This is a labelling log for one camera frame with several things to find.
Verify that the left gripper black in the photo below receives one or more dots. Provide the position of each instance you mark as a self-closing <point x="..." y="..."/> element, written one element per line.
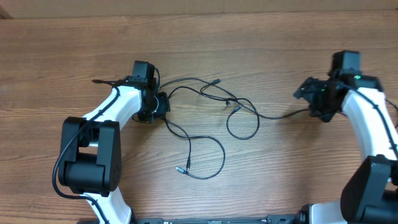
<point x="165" y="107"/>

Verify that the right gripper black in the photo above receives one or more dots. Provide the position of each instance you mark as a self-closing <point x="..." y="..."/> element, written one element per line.
<point x="306" y="90"/>

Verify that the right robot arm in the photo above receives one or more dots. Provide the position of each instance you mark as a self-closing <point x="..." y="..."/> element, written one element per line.
<point x="361" y="98"/>

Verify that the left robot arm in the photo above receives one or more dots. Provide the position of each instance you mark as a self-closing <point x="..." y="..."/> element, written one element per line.
<point x="89" y="165"/>

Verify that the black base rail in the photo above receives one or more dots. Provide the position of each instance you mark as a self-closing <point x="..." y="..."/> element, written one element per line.
<point x="300" y="218"/>

